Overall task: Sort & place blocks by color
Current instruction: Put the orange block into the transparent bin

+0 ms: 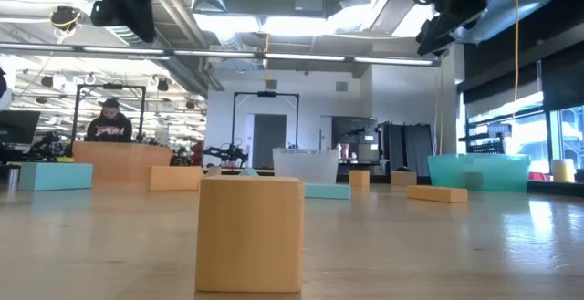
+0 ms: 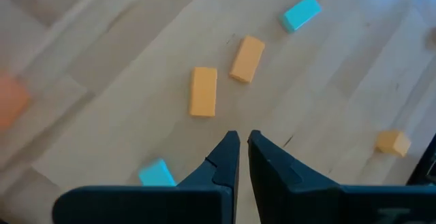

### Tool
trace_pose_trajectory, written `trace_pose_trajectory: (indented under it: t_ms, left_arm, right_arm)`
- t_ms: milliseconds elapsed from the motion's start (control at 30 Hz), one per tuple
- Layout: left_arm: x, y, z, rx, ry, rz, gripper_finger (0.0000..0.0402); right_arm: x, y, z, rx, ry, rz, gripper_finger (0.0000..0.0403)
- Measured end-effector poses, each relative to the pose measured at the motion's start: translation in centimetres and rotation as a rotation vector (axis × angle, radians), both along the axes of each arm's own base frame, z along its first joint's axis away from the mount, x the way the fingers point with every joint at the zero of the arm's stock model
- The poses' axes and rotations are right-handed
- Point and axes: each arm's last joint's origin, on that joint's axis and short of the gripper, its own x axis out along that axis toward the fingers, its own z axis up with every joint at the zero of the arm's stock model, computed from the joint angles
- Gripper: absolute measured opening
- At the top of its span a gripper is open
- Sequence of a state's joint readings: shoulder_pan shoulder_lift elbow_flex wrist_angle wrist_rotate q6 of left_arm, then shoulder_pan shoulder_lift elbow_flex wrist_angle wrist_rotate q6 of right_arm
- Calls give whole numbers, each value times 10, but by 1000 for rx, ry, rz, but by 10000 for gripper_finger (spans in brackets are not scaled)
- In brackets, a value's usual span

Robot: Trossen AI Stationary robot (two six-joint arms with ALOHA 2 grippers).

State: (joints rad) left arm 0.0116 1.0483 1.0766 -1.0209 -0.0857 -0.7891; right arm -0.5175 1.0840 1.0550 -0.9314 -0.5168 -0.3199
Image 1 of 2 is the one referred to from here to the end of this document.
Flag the tan wooden block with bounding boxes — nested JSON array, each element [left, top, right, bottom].
[[391, 171, 418, 187]]

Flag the orange rectangular block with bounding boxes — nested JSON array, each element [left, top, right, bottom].
[[147, 165, 204, 192]]

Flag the large blue rectangular block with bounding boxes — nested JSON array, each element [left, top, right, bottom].
[[18, 161, 94, 191]]

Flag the small orange cube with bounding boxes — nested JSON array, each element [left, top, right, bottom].
[[349, 170, 370, 188]]

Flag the large orange wooden cube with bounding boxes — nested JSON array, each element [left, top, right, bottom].
[[194, 175, 306, 294]]

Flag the person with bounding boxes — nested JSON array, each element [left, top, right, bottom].
[[85, 98, 133, 143]]

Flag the dark grey partition panel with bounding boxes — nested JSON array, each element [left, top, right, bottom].
[[381, 121, 433, 177]]

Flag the black window rack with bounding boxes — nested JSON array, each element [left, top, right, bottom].
[[464, 121, 507, 155]]

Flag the dark shelf unit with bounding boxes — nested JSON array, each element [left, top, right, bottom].
[[331, 116, 381, 164]]

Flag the orange translucent plastic bin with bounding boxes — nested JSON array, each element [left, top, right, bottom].
[[72, 141, 173, 183]]

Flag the long ceiling light strip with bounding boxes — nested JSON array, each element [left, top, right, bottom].
[[0, 42, 442, 67]]

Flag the black monitor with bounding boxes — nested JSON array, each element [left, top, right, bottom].
[[0, 109, 41, 145]]

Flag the teal translucent plastic bin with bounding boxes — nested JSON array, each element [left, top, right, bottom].
[[427, 153, 532, 193]]

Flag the grey door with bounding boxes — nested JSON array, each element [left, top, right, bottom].
[[252, 113, 287, 170]]

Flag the yellow cylinder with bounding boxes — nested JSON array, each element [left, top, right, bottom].
[[551, 158, 576, 183]]

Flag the metal cylinder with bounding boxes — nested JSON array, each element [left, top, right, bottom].
[[6, 165, 22, 191]]

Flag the clear plastic bin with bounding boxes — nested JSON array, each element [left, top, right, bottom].
[[272, 148, 341, 185]]

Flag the ceiling spool with yellow cable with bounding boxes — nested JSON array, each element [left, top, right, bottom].
[[48, 5, 82, 32]]

